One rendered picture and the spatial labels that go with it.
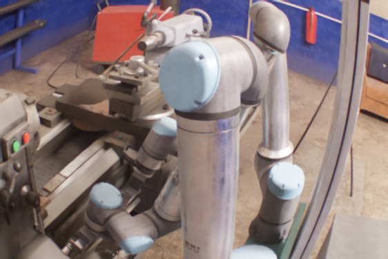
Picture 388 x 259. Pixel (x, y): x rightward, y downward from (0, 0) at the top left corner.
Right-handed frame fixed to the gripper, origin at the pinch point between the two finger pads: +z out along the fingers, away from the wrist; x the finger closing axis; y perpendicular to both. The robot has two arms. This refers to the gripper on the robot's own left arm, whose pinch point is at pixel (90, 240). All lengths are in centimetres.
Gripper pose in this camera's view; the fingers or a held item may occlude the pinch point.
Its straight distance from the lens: 151.4
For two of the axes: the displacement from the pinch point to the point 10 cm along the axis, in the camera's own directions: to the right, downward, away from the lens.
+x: -5.0, 4.7, -7.3
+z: -3.7, 6.4, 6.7
